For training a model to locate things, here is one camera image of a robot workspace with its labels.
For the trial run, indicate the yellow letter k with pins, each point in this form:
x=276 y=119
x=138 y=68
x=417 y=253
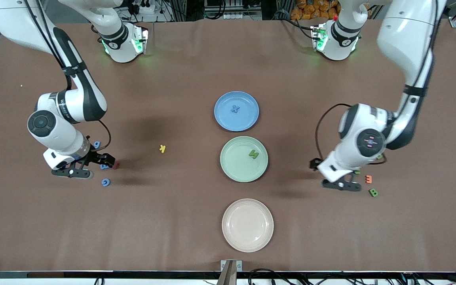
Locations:
x=162 y=149

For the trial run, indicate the pink beige plate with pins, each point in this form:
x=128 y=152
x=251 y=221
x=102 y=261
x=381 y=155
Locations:
x=247 y=225

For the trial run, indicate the white power strip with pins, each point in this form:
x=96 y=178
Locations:
x=244 y=16

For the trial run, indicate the power strip with black plugs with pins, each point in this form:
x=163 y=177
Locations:
x=147 y=8

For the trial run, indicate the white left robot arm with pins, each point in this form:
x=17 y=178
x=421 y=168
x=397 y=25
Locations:
x=406 y=35

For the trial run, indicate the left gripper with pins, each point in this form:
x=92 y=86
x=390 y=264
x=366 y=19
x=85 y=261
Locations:
x=314 y=164

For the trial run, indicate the green plate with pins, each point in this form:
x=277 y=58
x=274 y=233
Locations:
x=236 y=166

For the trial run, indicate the green letter B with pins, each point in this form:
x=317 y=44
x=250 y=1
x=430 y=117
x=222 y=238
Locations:
x=373 y=192

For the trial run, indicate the bag of orange fruits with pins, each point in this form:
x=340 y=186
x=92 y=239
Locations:
x=307 y=10

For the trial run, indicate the brown table cover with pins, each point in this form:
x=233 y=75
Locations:
x=54 y=229

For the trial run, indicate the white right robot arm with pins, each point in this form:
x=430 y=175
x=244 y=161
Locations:
x=14 y=23

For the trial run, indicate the blue letter x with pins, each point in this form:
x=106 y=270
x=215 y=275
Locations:
x=234 y=109

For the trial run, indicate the blue plate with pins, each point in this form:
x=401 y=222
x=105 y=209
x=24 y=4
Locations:
x=247 y=120

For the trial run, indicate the base connector box green light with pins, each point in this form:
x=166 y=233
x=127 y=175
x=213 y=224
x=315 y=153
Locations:
x=140 y=39
x=318 y=37

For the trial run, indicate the metal camera pole bracket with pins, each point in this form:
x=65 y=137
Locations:
x=231 y=277

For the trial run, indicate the blue round letter G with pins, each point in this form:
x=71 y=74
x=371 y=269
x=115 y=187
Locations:
x=103 y=182

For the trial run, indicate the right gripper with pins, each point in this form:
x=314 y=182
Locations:
x=92 y=156

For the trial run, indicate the green letter N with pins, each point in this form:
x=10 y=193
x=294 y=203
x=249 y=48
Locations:
x=253 y=154

